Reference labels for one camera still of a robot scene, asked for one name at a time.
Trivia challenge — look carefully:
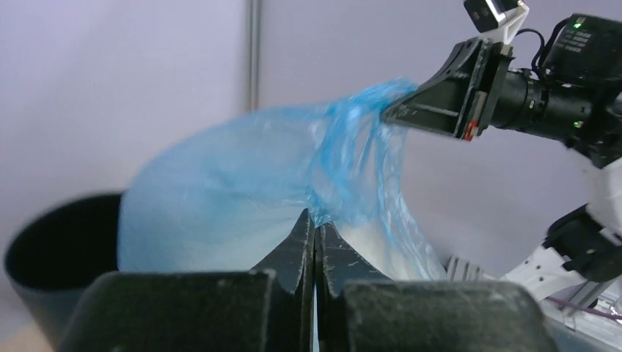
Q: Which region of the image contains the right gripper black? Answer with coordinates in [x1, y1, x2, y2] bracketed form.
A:
[381, 37, 514, 141]

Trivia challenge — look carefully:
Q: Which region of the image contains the blue plastic trash bag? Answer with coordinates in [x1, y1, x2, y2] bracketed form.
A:
[117, 79, 446, 280]

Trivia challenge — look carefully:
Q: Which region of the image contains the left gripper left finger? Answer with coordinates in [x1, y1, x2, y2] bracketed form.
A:
[59, 210, 315, 351]

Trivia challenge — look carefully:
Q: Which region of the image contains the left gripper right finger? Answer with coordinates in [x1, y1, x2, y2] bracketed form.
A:
[318, 224, 557, 352]

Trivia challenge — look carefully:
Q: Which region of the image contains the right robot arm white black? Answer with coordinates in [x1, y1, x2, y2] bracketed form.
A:
[382, 7, 621, 301]

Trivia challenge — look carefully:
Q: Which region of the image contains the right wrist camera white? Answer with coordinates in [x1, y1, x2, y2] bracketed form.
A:
[463, 0, 530, 45]

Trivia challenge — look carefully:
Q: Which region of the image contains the dark round trash bin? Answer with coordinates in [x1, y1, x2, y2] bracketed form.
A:
[4, 193, 121, 349]

